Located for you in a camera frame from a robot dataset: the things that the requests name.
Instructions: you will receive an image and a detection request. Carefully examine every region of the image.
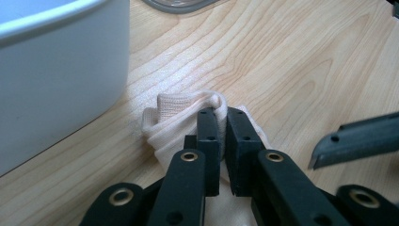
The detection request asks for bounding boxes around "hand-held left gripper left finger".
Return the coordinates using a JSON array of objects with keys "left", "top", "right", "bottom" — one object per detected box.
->
[{"left": 146, "top": 107, "right": 222, "bottom": 226}]

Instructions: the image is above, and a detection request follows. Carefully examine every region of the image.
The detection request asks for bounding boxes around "dark object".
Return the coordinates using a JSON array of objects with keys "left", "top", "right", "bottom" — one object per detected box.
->
[{"left": 386, "top": 0, "right": 399, "bottom": 20}]

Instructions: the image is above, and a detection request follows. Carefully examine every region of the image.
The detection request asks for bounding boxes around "cream knitted sock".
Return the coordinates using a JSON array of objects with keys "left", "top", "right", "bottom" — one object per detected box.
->
[{"left": 140, "top": 89, "right": 273, "bottom": 226}]

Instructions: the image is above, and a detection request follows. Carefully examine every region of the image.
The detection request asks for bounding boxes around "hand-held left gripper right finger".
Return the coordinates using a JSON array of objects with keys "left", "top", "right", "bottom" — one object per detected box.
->
[{"left": 225, "top": 106, "right": 350, "bottom": 226}]

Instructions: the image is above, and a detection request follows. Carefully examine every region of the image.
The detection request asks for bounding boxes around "white plastic container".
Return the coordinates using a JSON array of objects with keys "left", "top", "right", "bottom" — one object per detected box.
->
[{"left": 0, "top": 0, "right": 132, "bottom": 178}]

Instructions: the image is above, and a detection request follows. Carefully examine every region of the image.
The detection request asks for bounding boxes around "clear tray with grey rim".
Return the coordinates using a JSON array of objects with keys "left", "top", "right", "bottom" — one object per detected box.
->
[{"left": 141, "top": 0, "right": 221, "bottom": 15}]

